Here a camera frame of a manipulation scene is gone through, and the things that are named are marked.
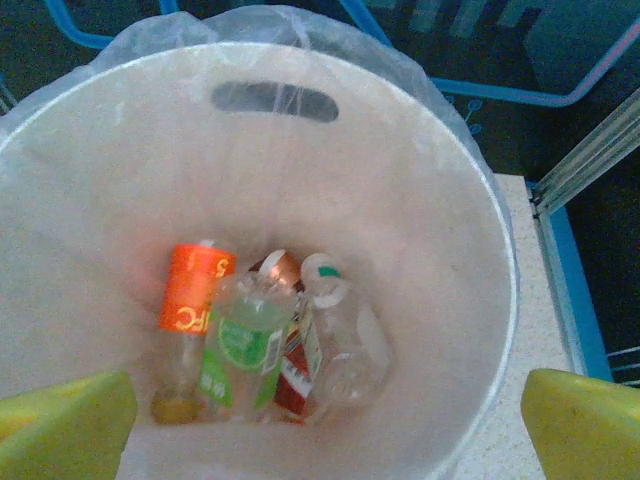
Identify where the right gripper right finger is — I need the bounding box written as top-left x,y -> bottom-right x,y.
520,368 -> 640,480

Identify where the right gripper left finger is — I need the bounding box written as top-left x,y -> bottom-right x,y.
0,369 -> 139,480

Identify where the orange label plastic bottle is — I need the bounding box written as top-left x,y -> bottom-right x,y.
149,238 -> 239,426

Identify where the green label plastic bottle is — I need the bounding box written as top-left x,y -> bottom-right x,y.
197,272 -> 299,411

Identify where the red brown label plastic bottle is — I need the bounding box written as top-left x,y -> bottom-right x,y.
247,248 -> 324,426

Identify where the clear bottle white green cap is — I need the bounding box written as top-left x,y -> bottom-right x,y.
298,252 -> 391,409

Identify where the white plastic bin with liner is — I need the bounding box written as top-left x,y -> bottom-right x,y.
0,7 -> 519,480

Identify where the blue aluminium side rail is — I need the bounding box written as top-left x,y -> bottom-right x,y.
527,182 -> 640,389

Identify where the aluminium frame post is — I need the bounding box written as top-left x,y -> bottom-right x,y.
529,87 -> 640,216

